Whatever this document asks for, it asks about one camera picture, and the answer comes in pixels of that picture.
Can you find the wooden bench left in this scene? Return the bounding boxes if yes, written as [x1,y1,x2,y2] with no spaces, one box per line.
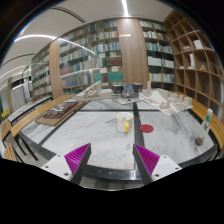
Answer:
[1,120,18,162]

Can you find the white mug yellow handle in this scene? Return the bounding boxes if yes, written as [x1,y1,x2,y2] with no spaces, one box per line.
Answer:
[116,112,134,133]

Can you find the wooden open cubby shelf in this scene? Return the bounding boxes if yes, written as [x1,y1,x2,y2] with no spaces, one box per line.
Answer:
[164,10,224,123]

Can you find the red round coaster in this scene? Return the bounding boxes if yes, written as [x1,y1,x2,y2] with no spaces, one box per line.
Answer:
[139,124,154,133]

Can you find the dark building model centre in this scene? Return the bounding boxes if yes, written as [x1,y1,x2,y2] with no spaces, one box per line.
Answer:
[112,83,142,105]

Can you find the white architectural model left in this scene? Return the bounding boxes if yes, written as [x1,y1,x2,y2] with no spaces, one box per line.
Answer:
[75,81,112,101]

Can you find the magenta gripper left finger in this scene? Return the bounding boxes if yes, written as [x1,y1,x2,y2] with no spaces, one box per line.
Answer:
[64,143,91,185]

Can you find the clear plastic water bottle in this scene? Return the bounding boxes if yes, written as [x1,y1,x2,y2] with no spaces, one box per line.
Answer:
[195,109,213,146]

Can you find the large book-filled bookshelf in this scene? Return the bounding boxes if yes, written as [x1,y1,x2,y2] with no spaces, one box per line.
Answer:
[30,19,174,97]

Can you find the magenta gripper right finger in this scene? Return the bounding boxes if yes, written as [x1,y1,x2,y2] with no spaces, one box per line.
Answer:
[133,144,160,185]

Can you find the brown architectural model board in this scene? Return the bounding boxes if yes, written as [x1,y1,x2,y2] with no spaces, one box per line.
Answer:
[35,101,83,126]

